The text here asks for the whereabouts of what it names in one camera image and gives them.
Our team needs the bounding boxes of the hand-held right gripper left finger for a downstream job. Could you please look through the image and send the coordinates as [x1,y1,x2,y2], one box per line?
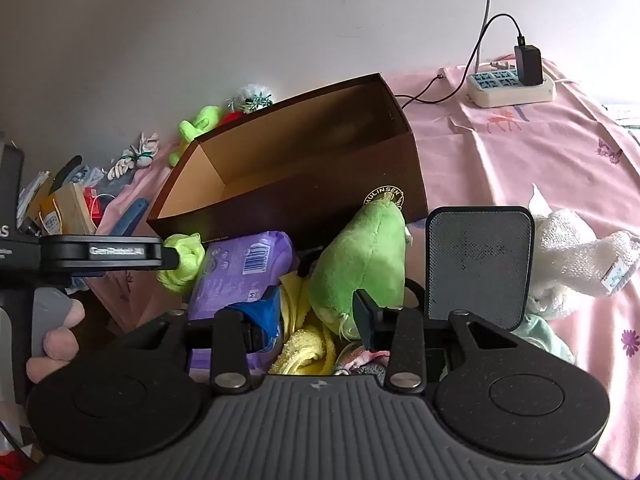
[120,286,282,395]

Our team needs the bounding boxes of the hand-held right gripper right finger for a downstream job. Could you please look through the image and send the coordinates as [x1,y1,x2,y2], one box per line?
[352,289,521,392]

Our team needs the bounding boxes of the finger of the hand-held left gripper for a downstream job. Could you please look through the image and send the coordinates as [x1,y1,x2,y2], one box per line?
[40,235,180,275]

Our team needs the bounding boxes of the green plush toy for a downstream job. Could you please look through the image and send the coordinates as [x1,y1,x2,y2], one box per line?
[307,195,426,341]

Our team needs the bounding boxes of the neon green knotted cloth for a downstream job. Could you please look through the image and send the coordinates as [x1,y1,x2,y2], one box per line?
[157,232,206,295]

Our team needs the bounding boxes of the brown cardboard box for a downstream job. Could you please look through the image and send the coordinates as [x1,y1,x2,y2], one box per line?
[146,73,430,251]

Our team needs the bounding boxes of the white towel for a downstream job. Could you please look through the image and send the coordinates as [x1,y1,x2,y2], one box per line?
[525,182,640,321]

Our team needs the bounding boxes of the person's left hand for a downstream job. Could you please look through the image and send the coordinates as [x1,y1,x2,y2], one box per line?
[26,300,86,386]

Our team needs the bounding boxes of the pink white cloth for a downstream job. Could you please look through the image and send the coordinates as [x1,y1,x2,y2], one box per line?
[332,342,391,376]

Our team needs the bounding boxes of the blue oblong case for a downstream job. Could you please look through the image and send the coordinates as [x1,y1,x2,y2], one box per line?
[109,197,151,237]

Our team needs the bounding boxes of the red packet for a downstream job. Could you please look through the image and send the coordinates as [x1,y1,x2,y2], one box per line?
[84,187,116,220]

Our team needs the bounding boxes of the yellow towel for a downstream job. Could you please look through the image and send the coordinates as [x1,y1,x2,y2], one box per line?
[270,272,351,376]

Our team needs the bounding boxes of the kraft paper box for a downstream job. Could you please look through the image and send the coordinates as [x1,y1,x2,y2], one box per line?
[40,182,98,236]

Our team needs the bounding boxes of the purple pad packet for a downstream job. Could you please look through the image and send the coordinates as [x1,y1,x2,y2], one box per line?
[187,231,296,376]

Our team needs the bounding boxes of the white papers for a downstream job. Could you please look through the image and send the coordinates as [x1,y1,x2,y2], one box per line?
[17,170,52,223]

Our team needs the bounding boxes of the clear plastic packet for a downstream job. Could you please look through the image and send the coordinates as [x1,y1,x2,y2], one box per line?
[75,166,107,187]

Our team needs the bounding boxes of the black oblong object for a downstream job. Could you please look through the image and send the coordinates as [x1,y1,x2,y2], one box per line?
[50,155,83,196]

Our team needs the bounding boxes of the white knotted cloth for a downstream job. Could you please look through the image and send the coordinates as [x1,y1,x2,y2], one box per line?
[107,132,161,181]

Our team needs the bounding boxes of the black folding phone stand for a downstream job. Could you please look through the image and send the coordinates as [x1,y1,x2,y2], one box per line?
[424,206,536,331]

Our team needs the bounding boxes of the neon green plush figure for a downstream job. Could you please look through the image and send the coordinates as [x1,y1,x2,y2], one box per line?
[168,105,223,167]

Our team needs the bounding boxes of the mint green cloth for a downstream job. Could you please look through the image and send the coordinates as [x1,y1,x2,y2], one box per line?
[510,312,576,366]

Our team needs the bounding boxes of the pink printed bedsheet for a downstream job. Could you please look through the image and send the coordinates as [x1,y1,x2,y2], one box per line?
[85,57,640,480]

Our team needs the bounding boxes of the white fluffy toy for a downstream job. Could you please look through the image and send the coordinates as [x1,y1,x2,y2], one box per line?
[226,85,275,113]

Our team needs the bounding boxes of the white power strip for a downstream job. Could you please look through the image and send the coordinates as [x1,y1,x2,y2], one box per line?
[467,62,557,108]

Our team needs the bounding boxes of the black charger adapter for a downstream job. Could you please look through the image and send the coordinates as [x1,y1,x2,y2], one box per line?
[514,45,544,87]

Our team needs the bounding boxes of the black charging cable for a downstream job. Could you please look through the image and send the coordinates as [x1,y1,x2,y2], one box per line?
[395,14,526,111]

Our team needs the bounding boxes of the white power cable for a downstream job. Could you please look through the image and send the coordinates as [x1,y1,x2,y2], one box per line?
[475,0,493,73]

